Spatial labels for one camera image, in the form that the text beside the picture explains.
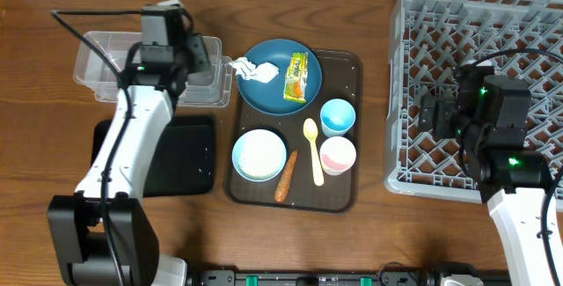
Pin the light blue plastic cup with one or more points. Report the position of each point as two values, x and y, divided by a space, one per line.
337 117

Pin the pink white plastic cup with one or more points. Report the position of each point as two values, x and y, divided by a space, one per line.
337 155

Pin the clear plastic bin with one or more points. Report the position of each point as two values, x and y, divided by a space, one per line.
205 89

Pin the dark brown serving tray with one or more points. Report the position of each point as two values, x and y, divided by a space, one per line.
342 79

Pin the dark blue plate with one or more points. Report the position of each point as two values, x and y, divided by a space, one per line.
268 97

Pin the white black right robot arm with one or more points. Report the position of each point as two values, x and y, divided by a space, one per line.
488 120

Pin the black plastic bin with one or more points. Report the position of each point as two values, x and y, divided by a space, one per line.
160 157

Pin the grey dishwasher rack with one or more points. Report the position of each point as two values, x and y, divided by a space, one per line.
428 39

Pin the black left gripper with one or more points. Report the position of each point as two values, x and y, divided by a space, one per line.
198 48

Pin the white tissue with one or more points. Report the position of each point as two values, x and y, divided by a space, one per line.
247 70

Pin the green yellow snack wrapper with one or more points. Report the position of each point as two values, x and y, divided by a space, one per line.
296 78

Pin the light blue rice bowl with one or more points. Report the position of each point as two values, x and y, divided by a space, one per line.
259 155

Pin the orange carrot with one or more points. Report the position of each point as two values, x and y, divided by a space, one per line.
283 185

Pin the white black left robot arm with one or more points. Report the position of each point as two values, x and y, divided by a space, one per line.
101 233

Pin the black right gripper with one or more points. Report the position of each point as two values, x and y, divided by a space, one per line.
444 109

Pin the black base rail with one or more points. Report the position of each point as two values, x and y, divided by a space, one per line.
390 274

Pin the yellow plastic spoon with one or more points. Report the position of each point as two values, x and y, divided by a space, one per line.
310 131

